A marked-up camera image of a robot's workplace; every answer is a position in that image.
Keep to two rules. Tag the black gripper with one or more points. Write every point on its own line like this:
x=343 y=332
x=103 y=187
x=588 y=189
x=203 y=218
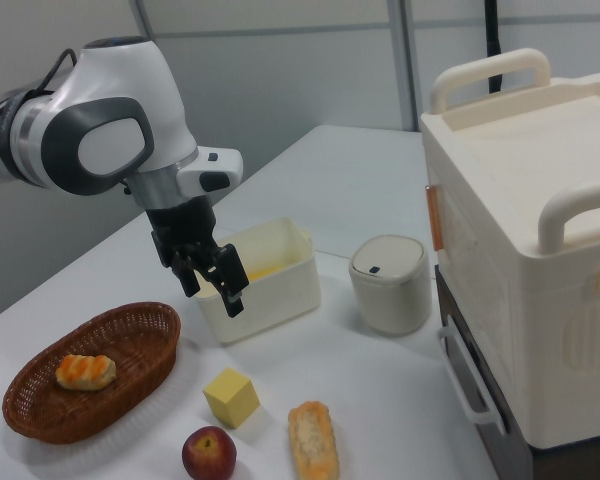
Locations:
x=180 y=222

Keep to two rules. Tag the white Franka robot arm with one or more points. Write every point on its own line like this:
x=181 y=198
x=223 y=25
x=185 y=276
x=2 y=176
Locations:
x=100 y=100

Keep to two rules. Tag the yellow cube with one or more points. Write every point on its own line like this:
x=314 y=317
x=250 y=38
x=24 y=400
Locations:
x=230 y=400

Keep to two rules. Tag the cream open plastic box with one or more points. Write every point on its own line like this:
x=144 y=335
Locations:
x=275 y=280

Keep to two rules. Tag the small glazed bread roll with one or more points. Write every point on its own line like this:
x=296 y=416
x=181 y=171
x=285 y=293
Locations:
x=86 y=372

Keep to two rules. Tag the red apple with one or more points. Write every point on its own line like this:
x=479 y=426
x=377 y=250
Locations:
x=209 y=455

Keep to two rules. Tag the small cream lidded bin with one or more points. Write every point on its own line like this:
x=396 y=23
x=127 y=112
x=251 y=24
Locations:
x=390 y=295

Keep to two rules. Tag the long baguette bread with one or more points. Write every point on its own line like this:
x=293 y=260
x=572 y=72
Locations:
x=312 y=440

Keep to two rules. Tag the brown wicker basket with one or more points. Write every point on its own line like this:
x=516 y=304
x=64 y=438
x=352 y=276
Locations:
x=50 y=415

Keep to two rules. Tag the large cream storage box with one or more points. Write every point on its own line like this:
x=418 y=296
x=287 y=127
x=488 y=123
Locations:
x=520 y=210

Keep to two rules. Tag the dark brown drawer unit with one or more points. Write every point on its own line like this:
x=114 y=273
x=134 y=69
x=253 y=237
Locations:
x=517 y=455

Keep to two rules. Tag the black pole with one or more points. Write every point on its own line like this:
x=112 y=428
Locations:
x=493 y=40

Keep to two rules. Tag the grey partition post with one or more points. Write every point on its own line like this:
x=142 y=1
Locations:
x=405 y=65

